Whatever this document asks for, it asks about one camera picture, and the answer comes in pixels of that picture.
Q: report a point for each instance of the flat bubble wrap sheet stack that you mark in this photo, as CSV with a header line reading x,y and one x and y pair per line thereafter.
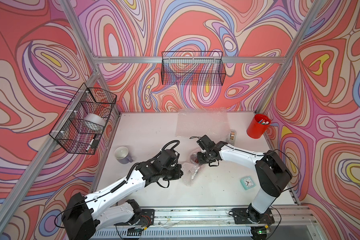
x,y
199,122

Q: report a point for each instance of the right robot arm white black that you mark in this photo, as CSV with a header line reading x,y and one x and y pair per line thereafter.
x,y
272,172

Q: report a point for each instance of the bubble wrap sheet around mug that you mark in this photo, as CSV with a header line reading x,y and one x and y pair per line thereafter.
x,y
190,170

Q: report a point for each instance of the black wire basket left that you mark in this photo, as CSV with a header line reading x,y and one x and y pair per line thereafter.
x,y
80,128

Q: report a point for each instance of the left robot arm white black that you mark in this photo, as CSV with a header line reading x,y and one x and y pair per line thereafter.
x,y
84,215

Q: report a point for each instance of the red mug black handle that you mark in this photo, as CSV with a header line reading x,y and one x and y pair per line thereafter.
x,y
194,159

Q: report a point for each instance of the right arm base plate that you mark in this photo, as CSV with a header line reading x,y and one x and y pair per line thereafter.
x,y
245,216

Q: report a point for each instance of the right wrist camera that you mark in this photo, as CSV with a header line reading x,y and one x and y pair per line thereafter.
x,y
205,143

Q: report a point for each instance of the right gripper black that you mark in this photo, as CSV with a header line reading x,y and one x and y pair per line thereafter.
x,y
200,160

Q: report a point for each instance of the black wire basket back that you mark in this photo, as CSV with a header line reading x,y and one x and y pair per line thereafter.
x,y
193,68

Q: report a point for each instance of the black wire basket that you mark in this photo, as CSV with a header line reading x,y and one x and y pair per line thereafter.
x,y
193,68
80,128

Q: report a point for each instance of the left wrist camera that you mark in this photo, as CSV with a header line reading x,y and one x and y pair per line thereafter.
x,y
168,159

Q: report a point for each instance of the small green alarm clock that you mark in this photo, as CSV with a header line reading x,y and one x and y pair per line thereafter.
x,y
247,183

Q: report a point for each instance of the lavender ceramic mug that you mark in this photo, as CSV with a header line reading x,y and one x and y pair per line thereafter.
x,y
122,155

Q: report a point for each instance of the red pen holder cup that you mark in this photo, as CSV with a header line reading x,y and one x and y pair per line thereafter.
x,y
258,126

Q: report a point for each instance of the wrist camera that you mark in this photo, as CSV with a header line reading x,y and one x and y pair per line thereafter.
x,y
168,159
205,143

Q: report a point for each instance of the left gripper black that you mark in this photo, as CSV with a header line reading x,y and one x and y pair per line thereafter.
x,y
177,167

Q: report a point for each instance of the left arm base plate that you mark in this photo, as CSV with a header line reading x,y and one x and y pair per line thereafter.
x,y
145,218

